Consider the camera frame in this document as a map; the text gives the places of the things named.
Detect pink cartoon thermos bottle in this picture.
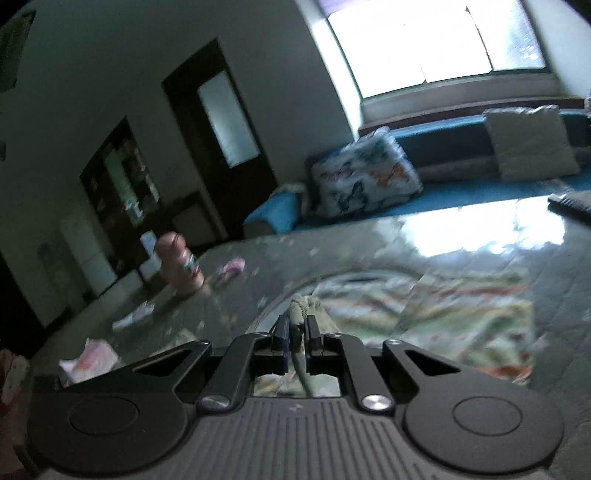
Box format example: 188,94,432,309
154,232,206,295

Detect pink tissue pack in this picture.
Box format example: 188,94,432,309
59,338,120,386

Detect white pillow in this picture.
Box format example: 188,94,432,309
482,105,581,182

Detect black remote control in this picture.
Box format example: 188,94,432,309
547,191,591,223

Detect pastel patterned pants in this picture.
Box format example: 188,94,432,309
252,272,539,398

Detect window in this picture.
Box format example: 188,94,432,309
318,0,561,100

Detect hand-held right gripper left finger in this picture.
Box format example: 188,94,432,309
131,315,291,412

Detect blue folded cushion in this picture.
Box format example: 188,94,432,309
243,182,310,234

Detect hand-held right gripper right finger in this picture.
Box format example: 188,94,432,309
305,315,462,411

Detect white crumpled paper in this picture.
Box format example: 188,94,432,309
113,301,155,331

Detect purple curtain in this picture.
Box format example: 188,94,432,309
318,0,358,16

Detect blue cushioned bench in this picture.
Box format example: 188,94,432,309
243,108,591,236

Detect butterfly print pillow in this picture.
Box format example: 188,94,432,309
308,126,424,219

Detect dark wooden door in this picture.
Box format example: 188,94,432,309
161,39,278,241

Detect dark wooden display cabinet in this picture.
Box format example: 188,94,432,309
79,117,162,259

